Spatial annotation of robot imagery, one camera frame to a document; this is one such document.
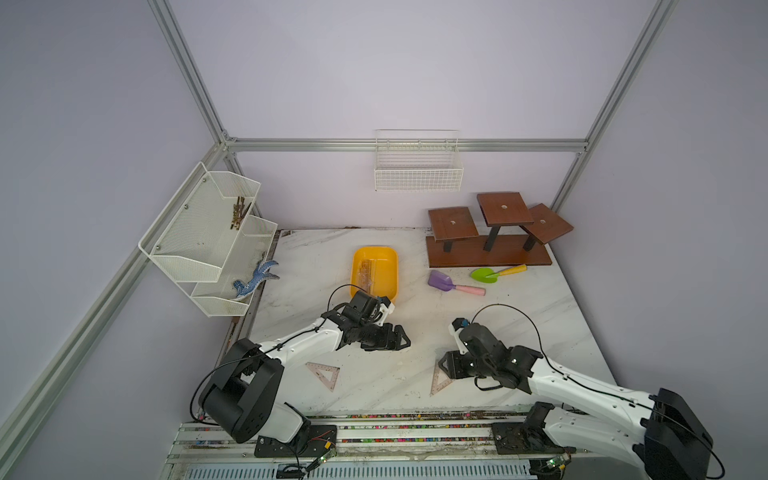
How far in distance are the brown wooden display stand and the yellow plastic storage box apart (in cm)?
16

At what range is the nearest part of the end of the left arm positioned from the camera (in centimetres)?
65

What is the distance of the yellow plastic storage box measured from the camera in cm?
104

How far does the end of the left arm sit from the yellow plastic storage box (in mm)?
235

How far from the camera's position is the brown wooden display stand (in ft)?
3.20

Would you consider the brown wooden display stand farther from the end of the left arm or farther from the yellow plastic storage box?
the end of the left arm
